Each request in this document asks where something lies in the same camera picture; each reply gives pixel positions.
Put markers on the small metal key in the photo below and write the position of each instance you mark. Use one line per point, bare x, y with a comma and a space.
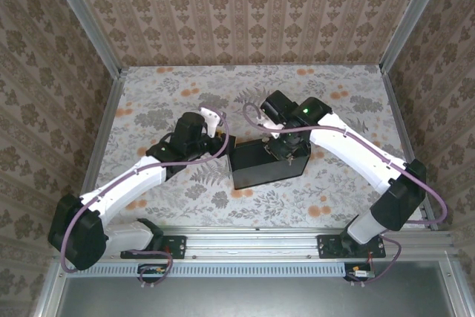
290, 161

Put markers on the black box with painting lid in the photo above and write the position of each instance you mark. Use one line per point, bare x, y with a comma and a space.
267, 168

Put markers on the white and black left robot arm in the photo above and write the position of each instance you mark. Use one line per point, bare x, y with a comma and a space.
122, 187

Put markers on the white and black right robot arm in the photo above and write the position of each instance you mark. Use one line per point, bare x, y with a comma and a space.
352, 142

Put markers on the small green circuit board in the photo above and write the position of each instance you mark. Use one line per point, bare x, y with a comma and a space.
361, 273
152, 271

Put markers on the grey metal sheet panel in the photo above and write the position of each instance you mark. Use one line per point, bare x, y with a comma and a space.
259, 296

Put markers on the aluminium table side rail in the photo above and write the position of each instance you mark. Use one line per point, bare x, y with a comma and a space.
402, 127
109, 120

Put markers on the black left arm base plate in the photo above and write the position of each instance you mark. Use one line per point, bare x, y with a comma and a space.
174, 246

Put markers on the long aluminium mounting rail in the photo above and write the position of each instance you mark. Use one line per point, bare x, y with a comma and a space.
252, 242

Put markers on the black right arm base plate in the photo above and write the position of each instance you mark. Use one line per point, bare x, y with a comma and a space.
330, 248

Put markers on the slanted aluminium frame post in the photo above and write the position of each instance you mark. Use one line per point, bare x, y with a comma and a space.
412, 16
83, 16

